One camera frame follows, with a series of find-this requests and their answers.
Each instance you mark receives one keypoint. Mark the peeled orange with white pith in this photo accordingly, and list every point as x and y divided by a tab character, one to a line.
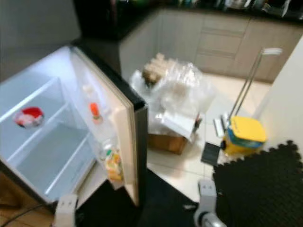
26	121

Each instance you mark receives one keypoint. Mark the silver fridge door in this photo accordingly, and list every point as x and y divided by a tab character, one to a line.
130	123

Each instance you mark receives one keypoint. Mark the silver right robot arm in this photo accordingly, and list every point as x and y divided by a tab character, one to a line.
210	221

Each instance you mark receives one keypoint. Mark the glass fridge shelf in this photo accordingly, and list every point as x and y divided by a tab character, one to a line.
40	135
31	99

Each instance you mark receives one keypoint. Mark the silver fridge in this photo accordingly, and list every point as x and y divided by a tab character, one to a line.
47	156

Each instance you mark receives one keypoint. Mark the clear bottle with orange cap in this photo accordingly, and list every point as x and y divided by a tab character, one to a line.
94	110

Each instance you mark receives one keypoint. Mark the clear jar with green lid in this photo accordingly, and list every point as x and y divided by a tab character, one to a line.
106	152

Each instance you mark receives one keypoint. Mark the orange juice carton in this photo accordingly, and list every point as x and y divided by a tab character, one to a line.
114	166

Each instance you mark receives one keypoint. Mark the beige wooden slatted rack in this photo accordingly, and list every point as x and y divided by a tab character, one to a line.
154	71

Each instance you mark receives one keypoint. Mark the brown cardboard box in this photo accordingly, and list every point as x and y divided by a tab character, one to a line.
165	144

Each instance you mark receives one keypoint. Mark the white flat board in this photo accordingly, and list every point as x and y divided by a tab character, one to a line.
177	125

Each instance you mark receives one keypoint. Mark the clear plastic wrap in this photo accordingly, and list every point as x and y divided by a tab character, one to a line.
187	92

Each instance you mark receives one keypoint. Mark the black flat pad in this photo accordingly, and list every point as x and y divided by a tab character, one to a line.
210	153

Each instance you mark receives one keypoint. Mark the beige kitchen cabinets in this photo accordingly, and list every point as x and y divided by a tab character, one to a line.
218	42

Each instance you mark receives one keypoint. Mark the black foam puzzle mat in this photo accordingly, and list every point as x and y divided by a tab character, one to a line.
260	189

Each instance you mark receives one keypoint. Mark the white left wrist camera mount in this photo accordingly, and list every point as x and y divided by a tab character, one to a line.
65	211

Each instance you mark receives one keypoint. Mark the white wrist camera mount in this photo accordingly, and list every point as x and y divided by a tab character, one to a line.
65	211
207	196

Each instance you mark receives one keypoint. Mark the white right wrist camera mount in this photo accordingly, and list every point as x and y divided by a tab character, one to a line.
207	196

